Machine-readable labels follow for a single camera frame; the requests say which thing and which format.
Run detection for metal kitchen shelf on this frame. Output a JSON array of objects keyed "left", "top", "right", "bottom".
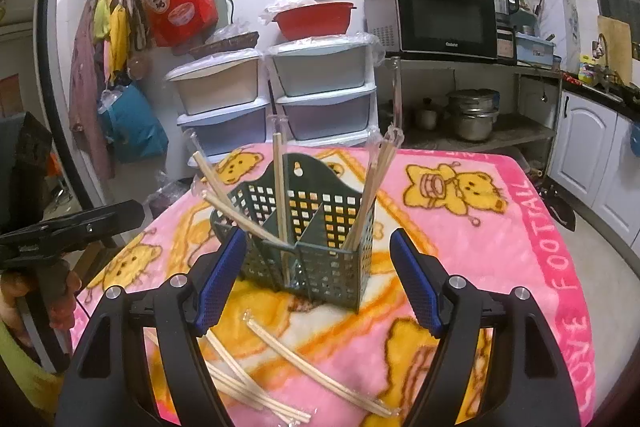
[{"left": 377, "top": 54, "right": 564, "bottom": 154}]

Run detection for wicker basket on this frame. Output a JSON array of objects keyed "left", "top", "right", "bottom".
[{"left": 188, "top": 32, "right": 261, "bottom": 60}]

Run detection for black kitchen appliance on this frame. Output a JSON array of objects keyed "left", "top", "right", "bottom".
[{"left": 495, "top": 14, "right": 517, "bottom": 60}]

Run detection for person's left hand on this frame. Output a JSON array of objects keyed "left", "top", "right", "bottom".
[{"left": 0, "top": 269, "right": 83, "bottom": 339}]

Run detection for small steel pot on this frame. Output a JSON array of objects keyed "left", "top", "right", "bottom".
[{"left": 414, "top": 99, "right": 444, "bottom": 132}]

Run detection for pile of chopsticks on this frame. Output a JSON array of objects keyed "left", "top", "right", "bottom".
[{"left": 144, "top": 314, "right": 399, "bottom": 426}]

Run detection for kitchen faucet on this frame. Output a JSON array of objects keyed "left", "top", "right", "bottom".
[{"left": 596, "top": 34, "right": 615, "bottom": 75}]

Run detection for pink bear printed blanket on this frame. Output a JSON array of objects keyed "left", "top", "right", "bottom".
[{"left": 70, "top": 143, "right": 596, "bottom": 427}]

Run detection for left plastic drawer tower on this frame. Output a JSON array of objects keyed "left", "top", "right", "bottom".
[{"left": 164, "top": 48, "right": 272, "bottom": 168}]

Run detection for yellow hanging cloth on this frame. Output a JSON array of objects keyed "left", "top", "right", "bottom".
[{"left": 92, "top": 0, "right": 132, "bottom": 76}]

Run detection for black microwave oven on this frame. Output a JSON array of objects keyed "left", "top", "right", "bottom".
[{"left": 363, "top": 0, "right": 499, "bottom": 60}]

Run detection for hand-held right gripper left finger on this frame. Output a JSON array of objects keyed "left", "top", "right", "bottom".
[{"left": 54, "top": 227, "right": 248, "bottom": 427}]

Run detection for pink hanging cloth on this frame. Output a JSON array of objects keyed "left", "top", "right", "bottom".
[{"left": 68, "top": 0, "right": 114, "bottom": 181}]

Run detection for wooden cutting board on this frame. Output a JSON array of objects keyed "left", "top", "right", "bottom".
[{"left": 597, "top": 15, "right": 634, "bottom": 86}]

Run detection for blue bag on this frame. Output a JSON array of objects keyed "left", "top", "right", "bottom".
[{"left": 99, "top": 83, "right": 169, "bottom": 164}]

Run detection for right plastic drawer tower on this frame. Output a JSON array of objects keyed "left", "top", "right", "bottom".
[{"left": 266, "top": 33, "right": 379, "bottom": 148}]

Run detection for green plastic utensil holder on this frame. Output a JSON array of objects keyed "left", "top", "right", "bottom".
[{"left": 210, "top": 152, "right": 377, "bottom": 314}]

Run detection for white kitchen cabinets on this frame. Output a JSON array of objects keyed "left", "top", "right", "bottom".
[{"left": 547, "top": 89, "right": 640, "bottom": 244}]

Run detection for stacked steel pots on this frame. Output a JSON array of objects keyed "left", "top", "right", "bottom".
[{"left": 446, "top": 89, "right": 501, "bottom": 143}]

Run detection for light blue plastic box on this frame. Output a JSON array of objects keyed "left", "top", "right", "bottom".
[{"left": 514, "top": 32, "right": 561, "bottom": 68}]

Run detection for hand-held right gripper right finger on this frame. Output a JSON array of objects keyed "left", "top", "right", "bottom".
[{"left": 389, "top": 228, "right": 583, "bottom": 427}]

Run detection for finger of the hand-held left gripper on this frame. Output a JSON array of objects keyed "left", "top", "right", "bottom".
[{"left": 70, "top": 200, "right": 147, "bottom": 244}]

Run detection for plastic drawer tower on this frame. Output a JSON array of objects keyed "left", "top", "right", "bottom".
[
  {"left": 266, "top": 33, "right": 379, "bottom": 148},
  {"left": 164, "top": 48, "right": 272, "bottom": 168}
]

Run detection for red plastic basin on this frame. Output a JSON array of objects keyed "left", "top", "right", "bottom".
[{"left": 271, "top": 2, "right": 359, "bottom": 42}]

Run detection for person's yellow-green clothing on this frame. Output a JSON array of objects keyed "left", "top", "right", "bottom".
[{"left": 0, "top": 322, "right": 61, "bottom": 413}]

